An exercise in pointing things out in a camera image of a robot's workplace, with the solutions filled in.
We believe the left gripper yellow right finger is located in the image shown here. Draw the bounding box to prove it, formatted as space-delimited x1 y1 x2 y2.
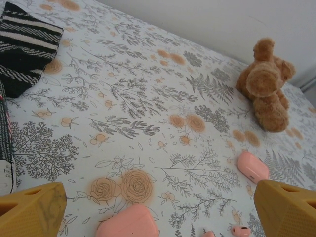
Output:
254 179 316 237

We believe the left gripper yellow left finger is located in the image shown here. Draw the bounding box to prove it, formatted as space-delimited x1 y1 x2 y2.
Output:
0 182 68 237

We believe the pink earbud charging case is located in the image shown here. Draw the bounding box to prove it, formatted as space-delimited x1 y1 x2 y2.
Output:
95 203 161 237
237 151 270 184

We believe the grey sock with red stripes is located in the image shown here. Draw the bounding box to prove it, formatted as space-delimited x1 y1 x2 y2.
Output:
0 80 18 196

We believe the brown teddy bear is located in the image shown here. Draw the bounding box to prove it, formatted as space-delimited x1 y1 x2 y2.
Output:
236 37 297 133

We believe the black white striped sock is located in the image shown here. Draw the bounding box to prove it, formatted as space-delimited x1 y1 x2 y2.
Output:
0 1 64 99

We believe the floral tablecloth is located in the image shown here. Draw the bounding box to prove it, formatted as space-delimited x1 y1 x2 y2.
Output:
0 0 316 237

